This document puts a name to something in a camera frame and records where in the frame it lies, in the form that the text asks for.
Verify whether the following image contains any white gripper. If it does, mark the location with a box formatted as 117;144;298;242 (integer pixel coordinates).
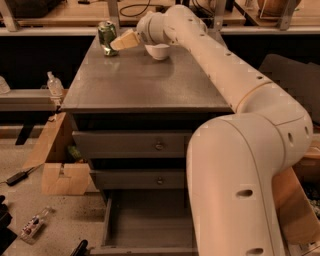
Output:
110;11;173;51

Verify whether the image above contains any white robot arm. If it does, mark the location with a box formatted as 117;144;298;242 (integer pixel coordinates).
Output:
111;5;313;256

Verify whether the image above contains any grey drawer cabinet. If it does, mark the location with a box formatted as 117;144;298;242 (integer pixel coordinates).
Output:
62;41;231;178

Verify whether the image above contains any grey top drawer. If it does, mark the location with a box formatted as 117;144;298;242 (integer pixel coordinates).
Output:
72;130;191;159

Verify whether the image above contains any grey middle drawer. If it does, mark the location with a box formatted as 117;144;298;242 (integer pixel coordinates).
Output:
90;169;186;190

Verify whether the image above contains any grey open bottom drawer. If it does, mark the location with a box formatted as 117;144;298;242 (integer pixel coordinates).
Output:
91;189;198;256

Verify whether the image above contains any white bowl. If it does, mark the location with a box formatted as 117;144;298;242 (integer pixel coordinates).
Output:
145;44;170;61

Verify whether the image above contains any clear sanitizer bottle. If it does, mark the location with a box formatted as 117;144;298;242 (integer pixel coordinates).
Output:
47;71;64;97

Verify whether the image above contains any wicker basket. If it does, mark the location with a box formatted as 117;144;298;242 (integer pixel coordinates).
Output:
257;0;302;17

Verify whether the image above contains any left cardboard box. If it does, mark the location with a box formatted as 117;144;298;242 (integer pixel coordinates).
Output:
23;113;93;196

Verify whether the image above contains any cardboard box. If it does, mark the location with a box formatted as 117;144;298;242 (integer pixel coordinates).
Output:
23;113;93;196
272;145;320;244

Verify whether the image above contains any black power adapter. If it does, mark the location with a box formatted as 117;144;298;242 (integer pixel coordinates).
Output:
6;166;38;186

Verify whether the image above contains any black folding table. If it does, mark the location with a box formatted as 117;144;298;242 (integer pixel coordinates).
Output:
259;54;320;124

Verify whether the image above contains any plastic bottle on floor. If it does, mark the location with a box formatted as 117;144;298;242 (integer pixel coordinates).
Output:
19;206;54;244

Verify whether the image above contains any right cardboard box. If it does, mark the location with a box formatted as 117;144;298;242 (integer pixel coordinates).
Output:
272;145;320;244

